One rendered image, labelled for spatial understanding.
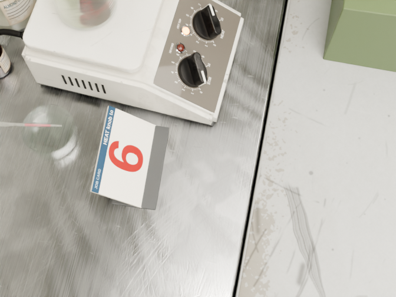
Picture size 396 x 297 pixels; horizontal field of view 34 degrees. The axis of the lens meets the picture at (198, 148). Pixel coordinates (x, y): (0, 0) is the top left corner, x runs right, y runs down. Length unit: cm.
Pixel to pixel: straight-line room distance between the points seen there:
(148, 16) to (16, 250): 26
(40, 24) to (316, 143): 30
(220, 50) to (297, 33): 10
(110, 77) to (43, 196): 14
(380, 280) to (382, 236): 4
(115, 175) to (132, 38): 13
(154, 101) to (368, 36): 22
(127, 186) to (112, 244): 6
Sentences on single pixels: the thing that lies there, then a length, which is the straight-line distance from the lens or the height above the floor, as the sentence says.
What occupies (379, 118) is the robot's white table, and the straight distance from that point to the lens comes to 71.
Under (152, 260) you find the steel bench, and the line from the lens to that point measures 64.
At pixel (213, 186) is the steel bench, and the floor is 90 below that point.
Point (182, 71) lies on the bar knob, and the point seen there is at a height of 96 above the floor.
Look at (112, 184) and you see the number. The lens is 63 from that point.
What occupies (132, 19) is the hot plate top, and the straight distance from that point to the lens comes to 63.
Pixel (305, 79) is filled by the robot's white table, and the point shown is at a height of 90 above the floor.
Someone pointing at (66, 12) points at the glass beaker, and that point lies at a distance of 61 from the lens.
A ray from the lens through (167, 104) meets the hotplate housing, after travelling 64.
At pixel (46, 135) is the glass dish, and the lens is 69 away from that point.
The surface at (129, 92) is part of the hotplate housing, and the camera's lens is 64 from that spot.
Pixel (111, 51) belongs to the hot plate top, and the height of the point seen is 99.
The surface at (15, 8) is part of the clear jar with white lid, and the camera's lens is 71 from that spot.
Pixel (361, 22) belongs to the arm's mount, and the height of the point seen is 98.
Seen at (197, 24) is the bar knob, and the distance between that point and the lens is 66.
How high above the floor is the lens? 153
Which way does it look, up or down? 70 degrees down
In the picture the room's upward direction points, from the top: straight up
